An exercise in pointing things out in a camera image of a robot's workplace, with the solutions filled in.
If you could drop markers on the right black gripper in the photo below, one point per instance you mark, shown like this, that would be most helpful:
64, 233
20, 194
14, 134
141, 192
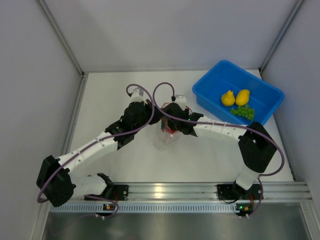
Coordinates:
170, 125

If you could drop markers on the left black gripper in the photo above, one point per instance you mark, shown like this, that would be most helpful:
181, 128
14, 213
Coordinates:
157, 115

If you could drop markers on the red fake apple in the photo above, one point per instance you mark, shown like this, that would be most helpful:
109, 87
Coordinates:
171, 131

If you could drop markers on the clear zip top bag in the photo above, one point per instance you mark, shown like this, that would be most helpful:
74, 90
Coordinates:
163, 140

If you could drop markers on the yellow fake pepper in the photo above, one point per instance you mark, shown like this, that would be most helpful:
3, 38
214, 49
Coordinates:
228, 98

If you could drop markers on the green fake lettuce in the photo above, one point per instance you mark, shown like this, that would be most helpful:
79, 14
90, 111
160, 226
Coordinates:
244, 111

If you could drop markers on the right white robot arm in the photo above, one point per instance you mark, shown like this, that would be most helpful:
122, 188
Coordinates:
253, 141

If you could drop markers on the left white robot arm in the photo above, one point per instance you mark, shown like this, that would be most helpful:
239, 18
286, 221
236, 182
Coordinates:
58, 179

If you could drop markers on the blue plastic bin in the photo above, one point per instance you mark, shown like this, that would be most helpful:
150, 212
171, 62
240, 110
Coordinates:
225, 76

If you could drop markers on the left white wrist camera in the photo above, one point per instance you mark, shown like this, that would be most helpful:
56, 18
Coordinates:
137, 95

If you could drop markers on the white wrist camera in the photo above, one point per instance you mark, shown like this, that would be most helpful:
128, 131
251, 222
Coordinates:
137, 95
180, 100

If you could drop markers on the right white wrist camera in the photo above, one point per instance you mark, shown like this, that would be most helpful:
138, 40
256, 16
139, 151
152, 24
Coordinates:
180, 100

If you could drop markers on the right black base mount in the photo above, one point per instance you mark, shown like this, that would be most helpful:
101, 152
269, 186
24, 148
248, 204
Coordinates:
227, 192

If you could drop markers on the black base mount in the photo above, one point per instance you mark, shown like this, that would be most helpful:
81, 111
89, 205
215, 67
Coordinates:
118, 192
227, 192

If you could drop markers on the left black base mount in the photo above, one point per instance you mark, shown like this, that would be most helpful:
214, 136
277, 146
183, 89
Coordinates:
118, 192

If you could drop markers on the aluminium mounting rail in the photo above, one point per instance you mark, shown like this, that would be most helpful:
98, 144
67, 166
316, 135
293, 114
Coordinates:
208, 191

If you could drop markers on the slotted cable duct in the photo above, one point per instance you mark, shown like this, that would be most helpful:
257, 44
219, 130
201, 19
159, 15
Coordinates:
131, 207

